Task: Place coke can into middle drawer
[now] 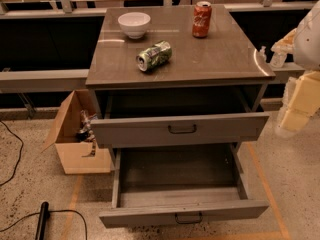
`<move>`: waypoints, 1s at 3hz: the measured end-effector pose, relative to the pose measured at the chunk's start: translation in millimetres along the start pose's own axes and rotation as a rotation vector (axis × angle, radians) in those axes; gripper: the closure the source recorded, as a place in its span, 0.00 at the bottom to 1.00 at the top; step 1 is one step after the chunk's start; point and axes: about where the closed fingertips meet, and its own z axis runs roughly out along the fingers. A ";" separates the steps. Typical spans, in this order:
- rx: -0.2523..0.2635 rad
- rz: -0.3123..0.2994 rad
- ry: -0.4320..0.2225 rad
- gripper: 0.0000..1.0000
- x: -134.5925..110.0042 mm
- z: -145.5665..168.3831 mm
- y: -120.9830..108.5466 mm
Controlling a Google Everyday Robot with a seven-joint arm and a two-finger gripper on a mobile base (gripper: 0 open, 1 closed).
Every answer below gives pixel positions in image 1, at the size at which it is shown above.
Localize grey drawer cabinet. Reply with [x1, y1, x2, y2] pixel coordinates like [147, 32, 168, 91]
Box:
[86, 5, 274, 120]

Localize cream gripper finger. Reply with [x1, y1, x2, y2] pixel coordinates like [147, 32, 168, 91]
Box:
[279, 71, 320, 133]
[271, 28, 296, 54]

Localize black cylindrical floor plug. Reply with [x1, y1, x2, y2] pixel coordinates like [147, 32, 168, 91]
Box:
[35, 202, 50, 240]

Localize grey lower open drawer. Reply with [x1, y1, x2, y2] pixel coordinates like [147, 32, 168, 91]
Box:
[100, 143, 268, 228]

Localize clear sanitizer pump bottle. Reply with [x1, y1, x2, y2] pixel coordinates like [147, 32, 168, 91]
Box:
[270, 52, 287, 68]

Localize grey upper open drawer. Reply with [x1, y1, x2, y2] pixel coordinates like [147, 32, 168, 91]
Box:
[91, 112, 268, 148]

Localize crumpled wrappers in box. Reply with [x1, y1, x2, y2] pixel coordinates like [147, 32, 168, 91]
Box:
[76, 110, 97, 157]

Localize red coke can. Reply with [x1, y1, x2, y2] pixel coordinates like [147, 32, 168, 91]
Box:
[192, 1, 212, 38]

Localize white ceramic bowl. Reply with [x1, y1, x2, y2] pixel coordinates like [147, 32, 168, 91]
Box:
[118, 12, 151, 39]

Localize grey open drawer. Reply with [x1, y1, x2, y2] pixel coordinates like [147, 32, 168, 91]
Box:
[100, 143, 268, 228]
[91, 112, 268, 148]

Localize small clear pump bottle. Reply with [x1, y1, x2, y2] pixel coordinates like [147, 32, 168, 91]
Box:
[259, 46, 267, 62]

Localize black floor cable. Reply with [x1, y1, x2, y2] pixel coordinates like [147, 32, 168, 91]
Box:
[0, 119, 25, 188]

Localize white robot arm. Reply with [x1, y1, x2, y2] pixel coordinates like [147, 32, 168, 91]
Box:
[270, 1, 320, 137]

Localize open cardboard box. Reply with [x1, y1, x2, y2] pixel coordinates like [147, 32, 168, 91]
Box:
[42, 90, 111, 174]

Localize green crushed soda can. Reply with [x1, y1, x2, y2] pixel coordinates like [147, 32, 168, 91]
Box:
[136, 41, 172, 72]

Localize grey metal railing shelf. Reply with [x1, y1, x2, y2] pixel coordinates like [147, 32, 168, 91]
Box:
[0, 69, 89, 93]

